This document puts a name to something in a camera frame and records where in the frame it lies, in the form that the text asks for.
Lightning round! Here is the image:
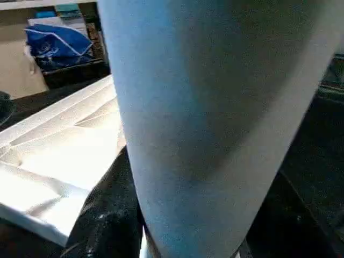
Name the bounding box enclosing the white plastic table top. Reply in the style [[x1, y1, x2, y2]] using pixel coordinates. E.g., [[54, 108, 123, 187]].
[[0, 75, 127, 248]]

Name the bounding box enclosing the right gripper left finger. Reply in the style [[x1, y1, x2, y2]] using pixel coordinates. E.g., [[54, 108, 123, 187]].
[[61, 146, 146, 258]]

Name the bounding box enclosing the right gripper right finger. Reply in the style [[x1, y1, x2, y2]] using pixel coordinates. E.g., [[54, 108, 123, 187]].
[[241, 169, 344, 258]]

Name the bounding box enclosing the black mat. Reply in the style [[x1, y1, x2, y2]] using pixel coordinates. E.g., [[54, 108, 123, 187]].
[[0, 51, 344, 258]]

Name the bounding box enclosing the white plastic table leg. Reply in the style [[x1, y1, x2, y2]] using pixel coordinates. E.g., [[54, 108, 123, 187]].
[[97, 0, 344, 258]]

